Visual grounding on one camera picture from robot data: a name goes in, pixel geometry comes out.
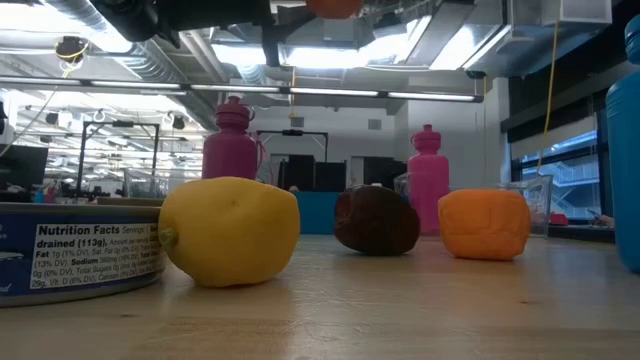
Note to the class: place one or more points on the small red box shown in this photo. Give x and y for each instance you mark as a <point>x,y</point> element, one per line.
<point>559,219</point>

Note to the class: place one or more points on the teal plastic bin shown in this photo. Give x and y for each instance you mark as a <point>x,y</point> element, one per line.
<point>317,212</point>

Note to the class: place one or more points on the pink plastic bottle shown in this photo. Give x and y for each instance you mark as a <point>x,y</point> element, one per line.
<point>428,190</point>

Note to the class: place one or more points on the blue plastic bottle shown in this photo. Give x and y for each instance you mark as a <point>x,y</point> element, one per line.
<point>627,175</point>

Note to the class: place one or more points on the dark computer monitor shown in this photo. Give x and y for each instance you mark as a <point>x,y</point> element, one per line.
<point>22,165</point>

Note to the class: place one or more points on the long ceiling light bar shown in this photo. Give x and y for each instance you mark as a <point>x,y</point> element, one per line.
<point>330,92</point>

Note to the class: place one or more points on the blue label tin can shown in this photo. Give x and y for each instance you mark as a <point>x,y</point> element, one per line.
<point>75,260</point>

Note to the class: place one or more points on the dark maroon toy fruit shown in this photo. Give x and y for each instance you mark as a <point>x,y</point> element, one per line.
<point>375,222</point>

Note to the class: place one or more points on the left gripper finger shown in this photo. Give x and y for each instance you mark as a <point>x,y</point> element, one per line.
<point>295,15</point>

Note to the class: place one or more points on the clear plastic container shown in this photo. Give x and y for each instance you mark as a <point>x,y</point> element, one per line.
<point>540,205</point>
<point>145,185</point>

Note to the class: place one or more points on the small wall sign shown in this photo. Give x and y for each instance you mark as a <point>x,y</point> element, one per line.
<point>296,121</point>

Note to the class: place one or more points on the black metal stand frame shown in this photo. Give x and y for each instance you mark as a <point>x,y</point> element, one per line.
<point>292,132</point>
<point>120,123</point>

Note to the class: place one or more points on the blocky orange toy fruit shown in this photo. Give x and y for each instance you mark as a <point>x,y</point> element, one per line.
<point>482,225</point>

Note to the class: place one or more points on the magenta plastic bottle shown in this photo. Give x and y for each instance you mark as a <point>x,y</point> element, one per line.
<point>230,150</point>

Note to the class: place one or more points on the yellow toy lemon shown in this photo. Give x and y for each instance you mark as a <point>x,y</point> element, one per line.
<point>230,235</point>

